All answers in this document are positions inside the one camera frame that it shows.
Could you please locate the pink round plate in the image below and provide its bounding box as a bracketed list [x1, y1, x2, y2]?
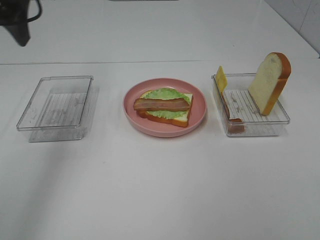
[122, 78, 207, 138]

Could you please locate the clear plastic left container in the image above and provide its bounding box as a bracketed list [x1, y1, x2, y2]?
[16, 75, 99, 143]

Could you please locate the clear plastic container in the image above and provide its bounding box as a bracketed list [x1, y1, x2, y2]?
[211, 73, 290, 137]
[16, 75, 99, 143]

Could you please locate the green lettuce leaf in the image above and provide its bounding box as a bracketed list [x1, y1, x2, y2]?
[140, 88, 193, 120]

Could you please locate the yellow cheese slice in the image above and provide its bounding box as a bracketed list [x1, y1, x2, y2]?
[215, 65, 228, 94]

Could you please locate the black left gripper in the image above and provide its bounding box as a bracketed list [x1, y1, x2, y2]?
[0, 0, 31, 47]

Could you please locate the clear plastic right container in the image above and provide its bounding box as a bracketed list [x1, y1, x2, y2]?
[211, 73, 290, 137]

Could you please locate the white bread slice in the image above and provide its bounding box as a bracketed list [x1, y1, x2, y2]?
[248, 52, 292, 116]
[135, 97, 193, 128]

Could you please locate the bacon strip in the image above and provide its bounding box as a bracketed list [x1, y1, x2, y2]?
[221, 95, 245, 134]
[133, 98, 191, 112]

